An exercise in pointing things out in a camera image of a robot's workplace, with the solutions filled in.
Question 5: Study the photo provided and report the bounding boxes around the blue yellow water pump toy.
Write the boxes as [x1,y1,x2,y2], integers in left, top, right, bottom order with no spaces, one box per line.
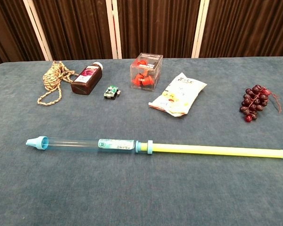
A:
[134,138,283,160]

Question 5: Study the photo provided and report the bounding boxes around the small green toy car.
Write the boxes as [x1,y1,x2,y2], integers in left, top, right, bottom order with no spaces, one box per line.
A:
[103,85,121,99]

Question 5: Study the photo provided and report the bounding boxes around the white snack bag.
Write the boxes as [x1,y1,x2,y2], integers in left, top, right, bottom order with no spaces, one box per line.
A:
[148,72,208,117]

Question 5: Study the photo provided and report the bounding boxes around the clear box with red cups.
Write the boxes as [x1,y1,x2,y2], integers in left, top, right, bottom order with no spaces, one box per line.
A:
[129,52,164,91]

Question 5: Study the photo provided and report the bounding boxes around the dark red juice bottle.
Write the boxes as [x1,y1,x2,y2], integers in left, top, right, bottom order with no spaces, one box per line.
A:
[70,61,103,96]

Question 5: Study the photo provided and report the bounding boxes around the blue table cloth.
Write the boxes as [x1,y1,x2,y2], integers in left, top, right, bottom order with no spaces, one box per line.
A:
[0,56,283,226]

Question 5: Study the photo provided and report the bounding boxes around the brown curtain screen panel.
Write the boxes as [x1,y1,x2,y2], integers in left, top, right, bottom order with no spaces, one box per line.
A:
[0,0,53,69]
[192,0,283,58]
[23,0,118,62]
[112,0,208,59]

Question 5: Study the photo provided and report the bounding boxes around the dark red plastic grape bunch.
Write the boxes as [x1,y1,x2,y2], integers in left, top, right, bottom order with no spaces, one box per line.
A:
[239,84,283,123]

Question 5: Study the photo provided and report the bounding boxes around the beige braided rope bundle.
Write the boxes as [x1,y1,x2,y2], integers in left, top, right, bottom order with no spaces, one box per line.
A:
[37,60,79,106]

